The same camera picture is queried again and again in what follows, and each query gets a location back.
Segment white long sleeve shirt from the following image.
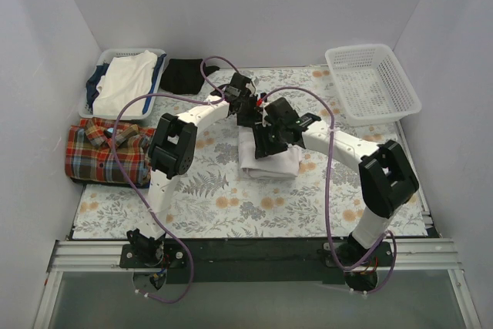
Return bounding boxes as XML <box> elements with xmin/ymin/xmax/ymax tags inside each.
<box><xmin>238</xmin><ymin>126</ymin><xmax>302</xmax><ymax>180</ymax></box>

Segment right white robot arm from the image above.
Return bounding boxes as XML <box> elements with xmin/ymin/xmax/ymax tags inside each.
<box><xmin>253</xmin><ymin>98</ymin><xmax>419</xmax><ymax>270</ymax></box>

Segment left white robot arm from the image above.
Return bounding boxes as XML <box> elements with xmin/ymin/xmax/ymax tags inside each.
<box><xmin>127</xmin><ymin>72</ymin><xmax>257</xmax><ymax>267</ymax></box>

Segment floral patterned table mat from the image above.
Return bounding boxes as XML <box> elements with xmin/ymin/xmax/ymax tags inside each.
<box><xmin>72</xmin><ymin>66</ymin><xmax>428</xmax><ymax>239</ymax></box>

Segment black folded garment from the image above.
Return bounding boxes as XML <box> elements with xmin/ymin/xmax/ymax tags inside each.
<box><xmin>159</xmin><ymin>59</ymin><xmax>205</xmax><ymax>95</ymax></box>

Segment right white plastic basket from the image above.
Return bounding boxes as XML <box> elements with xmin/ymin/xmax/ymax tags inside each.
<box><xmin>325</xmin><ymin>44</ymin><xmax>422</xmax><ymax>126</ymax></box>

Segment folded white shirt in basket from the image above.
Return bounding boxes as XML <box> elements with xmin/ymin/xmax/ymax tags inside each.
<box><xmin>92</xmin><ymin>50</ymin><xmax>158</xmax><ymax>118</ymax></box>

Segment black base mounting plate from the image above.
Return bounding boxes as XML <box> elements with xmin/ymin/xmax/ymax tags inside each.
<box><xmin>119</xmin><ymin>238</ymin><xmax>396</xmax><ymax>286</ymax></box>

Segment navy garment in basket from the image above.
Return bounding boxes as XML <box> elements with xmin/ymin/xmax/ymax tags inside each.
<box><xmin>86</xmin><ymin>63</ymin><xmax>109</xmax><ymax>111</ymax></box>

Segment red plaid shirt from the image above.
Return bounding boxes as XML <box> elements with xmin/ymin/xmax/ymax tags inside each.
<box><xmin>65</xmin><ymin>117</ymin><xmax>155</xmax><ymax>187</ymax></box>

